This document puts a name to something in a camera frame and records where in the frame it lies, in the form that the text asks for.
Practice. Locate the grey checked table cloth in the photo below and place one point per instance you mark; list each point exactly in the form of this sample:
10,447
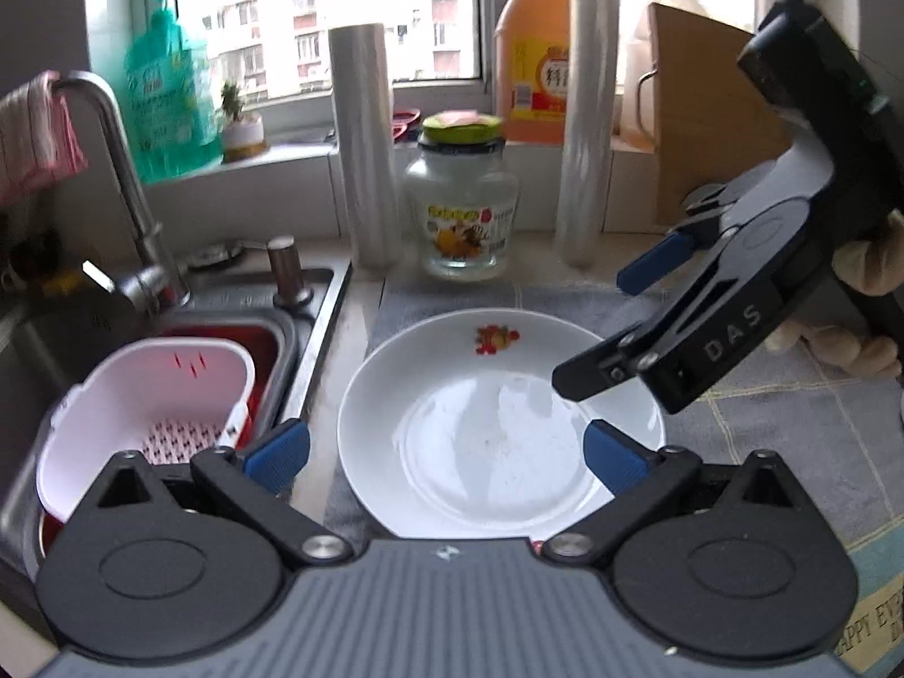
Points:
777,424

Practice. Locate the red lids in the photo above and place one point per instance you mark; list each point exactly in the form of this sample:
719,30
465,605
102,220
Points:
404,123

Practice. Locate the stainless steel sink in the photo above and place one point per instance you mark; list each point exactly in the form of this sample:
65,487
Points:
311,339

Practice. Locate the red wash basin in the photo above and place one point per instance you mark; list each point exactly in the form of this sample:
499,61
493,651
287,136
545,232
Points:
268,346

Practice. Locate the person's right hand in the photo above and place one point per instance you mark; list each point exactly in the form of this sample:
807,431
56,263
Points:
876,254

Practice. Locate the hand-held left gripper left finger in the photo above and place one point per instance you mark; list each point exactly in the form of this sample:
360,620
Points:
279,448

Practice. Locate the window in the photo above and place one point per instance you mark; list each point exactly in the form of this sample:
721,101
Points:
282,14

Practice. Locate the small potted plant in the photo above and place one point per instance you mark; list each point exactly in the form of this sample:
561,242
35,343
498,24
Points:
244,131

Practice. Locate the white strainer basket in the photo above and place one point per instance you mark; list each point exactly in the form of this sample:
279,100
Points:
141,388

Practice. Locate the plastic wrap roll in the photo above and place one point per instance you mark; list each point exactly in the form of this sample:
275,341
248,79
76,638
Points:
586,120
364,155

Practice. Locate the white fruit-print plate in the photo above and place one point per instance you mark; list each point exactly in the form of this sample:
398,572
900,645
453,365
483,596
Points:
494,438

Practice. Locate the glass jar with green lid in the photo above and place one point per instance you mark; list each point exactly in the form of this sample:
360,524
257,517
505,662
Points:
459,212

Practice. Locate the orange cooking liquid bottle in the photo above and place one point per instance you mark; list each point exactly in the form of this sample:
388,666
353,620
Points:
533,49

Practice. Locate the brown sink soap dispenser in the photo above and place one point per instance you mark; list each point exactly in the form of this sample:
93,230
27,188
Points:
286,268

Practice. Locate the green detergent bottle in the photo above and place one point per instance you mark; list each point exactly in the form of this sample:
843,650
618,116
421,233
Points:
169,99

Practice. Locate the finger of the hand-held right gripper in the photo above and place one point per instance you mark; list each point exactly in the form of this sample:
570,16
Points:
600,371
653,265

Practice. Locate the wooden cutting board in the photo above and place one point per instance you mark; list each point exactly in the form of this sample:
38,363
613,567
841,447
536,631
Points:
706,120

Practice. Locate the steel kitchen faucet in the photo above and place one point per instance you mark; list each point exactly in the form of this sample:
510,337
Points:
134,176

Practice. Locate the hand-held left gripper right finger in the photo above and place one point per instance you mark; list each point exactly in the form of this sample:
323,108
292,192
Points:
614,459

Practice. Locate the pink dish cloth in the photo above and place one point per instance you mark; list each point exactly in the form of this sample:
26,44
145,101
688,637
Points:
35,141

